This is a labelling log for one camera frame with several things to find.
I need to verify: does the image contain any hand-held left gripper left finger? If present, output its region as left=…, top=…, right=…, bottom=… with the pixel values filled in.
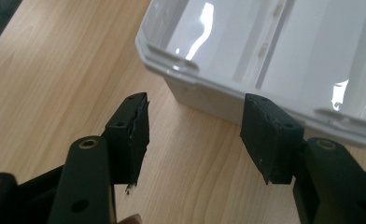
left=101, top=91, right=150, bottom=195

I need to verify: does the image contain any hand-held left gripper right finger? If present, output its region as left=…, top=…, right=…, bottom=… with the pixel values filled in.
left=240, top=92, right=305, bottom=185

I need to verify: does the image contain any white plastic storage box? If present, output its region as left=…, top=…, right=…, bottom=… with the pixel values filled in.
left=134, top=0, right=366, bottom=148

